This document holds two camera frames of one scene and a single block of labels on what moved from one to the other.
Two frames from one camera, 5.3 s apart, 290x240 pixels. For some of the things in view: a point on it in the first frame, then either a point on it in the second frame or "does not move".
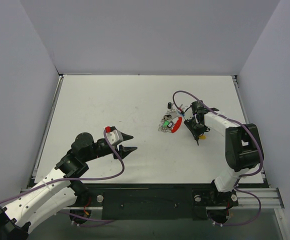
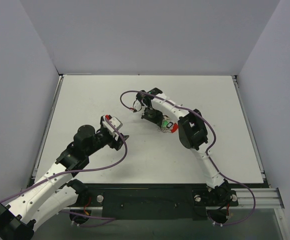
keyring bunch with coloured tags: x=171 y=121 does not move
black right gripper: x=193 y=127 → x=152 y=116
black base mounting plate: x=151 y=202 does not move
